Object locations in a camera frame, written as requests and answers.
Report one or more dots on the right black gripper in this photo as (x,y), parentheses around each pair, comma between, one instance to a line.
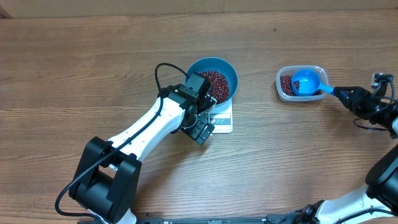
(359,94)

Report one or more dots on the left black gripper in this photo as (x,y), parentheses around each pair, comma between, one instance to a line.
(196,132)

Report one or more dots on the white digital kitchen scale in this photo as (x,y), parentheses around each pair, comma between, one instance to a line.
(221,117)

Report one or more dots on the blue plastic measuring scoop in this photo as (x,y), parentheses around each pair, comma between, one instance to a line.
(307,83)

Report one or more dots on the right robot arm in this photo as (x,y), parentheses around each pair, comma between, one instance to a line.
(378,196)

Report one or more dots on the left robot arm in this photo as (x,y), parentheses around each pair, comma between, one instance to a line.
(106,178)

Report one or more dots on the red beans in bowl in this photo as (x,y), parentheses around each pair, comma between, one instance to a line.
(219,88)

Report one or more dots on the teal metal bowl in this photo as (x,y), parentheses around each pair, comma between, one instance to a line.
(221,66)

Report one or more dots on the clear plastic container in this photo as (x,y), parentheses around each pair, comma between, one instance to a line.
(290,70)

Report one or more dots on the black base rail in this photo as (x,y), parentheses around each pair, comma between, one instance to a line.
(269,219)

